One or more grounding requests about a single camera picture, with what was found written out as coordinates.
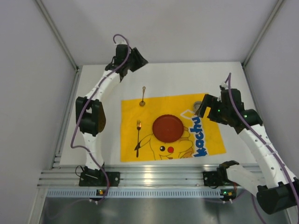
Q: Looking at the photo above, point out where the yellow Pikachu placemat cloth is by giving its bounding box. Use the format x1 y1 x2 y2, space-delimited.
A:
120 93 226 162

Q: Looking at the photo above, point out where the gold spoon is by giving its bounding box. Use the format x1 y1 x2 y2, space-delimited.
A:
139 86 146 106

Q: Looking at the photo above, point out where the red round plate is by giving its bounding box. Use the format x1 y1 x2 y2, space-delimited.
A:
152 114 184 143

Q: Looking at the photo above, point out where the gold fork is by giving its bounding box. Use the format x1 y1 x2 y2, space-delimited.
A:
136 120 142 158

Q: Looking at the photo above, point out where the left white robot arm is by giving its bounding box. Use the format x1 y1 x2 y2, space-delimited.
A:
71 43 148 170

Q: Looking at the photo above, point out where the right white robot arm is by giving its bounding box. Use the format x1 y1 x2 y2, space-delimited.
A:
195 85 299 214

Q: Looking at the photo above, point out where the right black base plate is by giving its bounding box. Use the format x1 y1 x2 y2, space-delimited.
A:
202 171 224 189

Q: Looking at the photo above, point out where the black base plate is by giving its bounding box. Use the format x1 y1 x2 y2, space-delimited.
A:
202 171 224 189
79 170 120 187

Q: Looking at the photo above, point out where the left aluminium frame post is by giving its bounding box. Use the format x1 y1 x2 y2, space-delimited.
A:
33 0 78 71

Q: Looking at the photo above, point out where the aluminium frame post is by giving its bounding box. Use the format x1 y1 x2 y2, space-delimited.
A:
241 0 286 68
33 0 78 71

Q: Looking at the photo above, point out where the right aluminium frame post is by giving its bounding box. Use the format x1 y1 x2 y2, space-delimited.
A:
241 0 286 68

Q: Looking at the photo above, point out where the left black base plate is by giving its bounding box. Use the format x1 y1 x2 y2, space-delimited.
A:
79 170 120 187

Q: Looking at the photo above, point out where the aluminium mounting rail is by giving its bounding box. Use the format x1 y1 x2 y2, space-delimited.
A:
37 165 218 188

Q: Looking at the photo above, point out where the slotted grey cable duct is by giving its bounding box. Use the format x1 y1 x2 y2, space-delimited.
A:
46 189 236 198

